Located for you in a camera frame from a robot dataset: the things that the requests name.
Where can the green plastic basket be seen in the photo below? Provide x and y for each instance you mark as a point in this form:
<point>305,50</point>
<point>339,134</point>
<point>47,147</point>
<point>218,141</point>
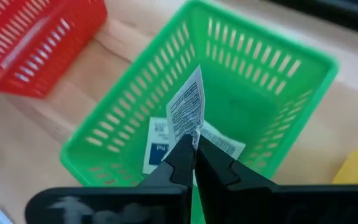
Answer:
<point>244,102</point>

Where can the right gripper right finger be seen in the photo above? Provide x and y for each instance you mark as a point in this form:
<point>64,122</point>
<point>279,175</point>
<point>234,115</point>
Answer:
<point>216,171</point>

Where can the red plastic basket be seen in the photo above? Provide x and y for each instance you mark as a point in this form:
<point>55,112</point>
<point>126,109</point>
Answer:
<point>42,31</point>

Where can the white alcohol prep pad packet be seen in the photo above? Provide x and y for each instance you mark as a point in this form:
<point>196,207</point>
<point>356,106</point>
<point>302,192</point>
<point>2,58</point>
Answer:
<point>222,141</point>
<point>186,105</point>
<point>155,146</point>

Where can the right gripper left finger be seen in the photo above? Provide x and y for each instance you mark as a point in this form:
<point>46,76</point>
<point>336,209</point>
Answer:
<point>176,168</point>

